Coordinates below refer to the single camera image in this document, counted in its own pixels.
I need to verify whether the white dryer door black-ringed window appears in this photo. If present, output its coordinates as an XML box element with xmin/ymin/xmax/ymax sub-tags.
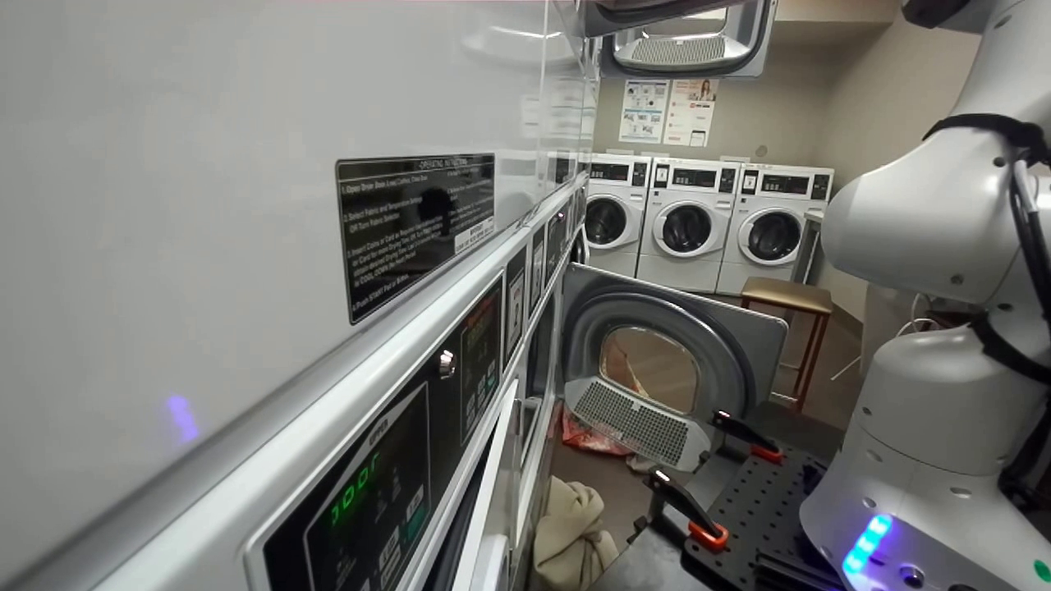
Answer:
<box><xmin>579</xmin><ymin>0</ymin><xmax>738</xmax><ymax>41</ymax></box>

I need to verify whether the dryer door with round window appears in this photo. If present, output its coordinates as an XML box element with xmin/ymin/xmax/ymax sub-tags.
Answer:
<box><xmin>559</xmin><ymin>261</ymin><xmax>791</xmax><ymax>448</ymax></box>

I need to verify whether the white front-load washer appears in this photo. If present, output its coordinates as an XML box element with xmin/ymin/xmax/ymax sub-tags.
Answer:
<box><xmin>716</xmin><ymin>162</ymin><xmax>836</xmax><ymax>300</ymax></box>
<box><xmin>636</xmin><ymin>153</ymin><xmax>744</xmax><ymax>296</ymax></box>
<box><xmin>579</xmin><ymin>151</ymin><xmax>657</xmax><ymax>279</ymax></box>

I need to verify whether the black warning label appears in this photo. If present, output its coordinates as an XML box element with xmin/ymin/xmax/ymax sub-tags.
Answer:
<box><xmin>331</xmin><ymin>147</ymin><xmax>498</xmax><ymax>325</ymax></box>

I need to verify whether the red patterned fabric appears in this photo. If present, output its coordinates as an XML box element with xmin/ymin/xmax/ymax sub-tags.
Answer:
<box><xmin>556</xmin><ymin>405</ymin><xmax>636</xmax><ymax>459</ymax></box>

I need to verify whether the white perforated lint screen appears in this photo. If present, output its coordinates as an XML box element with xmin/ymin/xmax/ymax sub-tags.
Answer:
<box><xmin>560</xmin><ymin>373</ymin><xmax>716</xmax><ymax>476</ymax></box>

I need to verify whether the beige crumpled cloth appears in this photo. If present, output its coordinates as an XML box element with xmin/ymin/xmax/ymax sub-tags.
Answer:
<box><xmin>532</xmin><ymin>472</ymin><xmax>621</xmax><ymax>591</ymax></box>

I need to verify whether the black dryer control panel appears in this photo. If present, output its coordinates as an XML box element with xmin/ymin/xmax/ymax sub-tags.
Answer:
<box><xmin>244</xmin><ymin>275</ymin><xmax>506</xmax><ymax>591</ymax></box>

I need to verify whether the wooden side table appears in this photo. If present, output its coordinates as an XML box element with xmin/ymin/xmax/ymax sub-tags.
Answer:
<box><xmin>738</xmin><ymin>272</ymin><xmax>836</xmax><ymax>413</ymax></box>

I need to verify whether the black perforated mounting board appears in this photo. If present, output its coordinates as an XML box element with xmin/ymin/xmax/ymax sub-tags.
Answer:
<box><xmin>644</xmin><ymin>437</ymin><xmax>868</xmax><ymax>591</ymax></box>

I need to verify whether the stacked dryer numbered 2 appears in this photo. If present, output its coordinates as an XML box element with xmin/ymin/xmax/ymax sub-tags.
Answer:
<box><xmin>0</xmin><ymin>0</ymin><xmax>553</xmax><ymax>591</ymax></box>

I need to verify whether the white blue wall poster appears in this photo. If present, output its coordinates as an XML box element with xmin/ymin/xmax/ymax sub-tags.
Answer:
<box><xmin>618</xmin><ymin>77</ymin><xmax>673</xmax><ymax>147</ymax></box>

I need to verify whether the white red wall poster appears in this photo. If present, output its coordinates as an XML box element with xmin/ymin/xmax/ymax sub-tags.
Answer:
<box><xmin>664</xmin><ymin>77</ymin><xmax>724</xmax><ymax>147</ymax></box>

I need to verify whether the dark gray base plate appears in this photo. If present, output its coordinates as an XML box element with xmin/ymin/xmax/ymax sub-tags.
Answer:
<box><xmin>588</xmin><ymin>513</ymin><xmax>703</xmax><ymax>591</ymax></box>

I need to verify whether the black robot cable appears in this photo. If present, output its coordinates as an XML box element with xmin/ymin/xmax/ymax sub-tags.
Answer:
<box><xmin>924</xmin><ymin>111</ymin><xmax>1051</xmax><ymax>513</ymax></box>

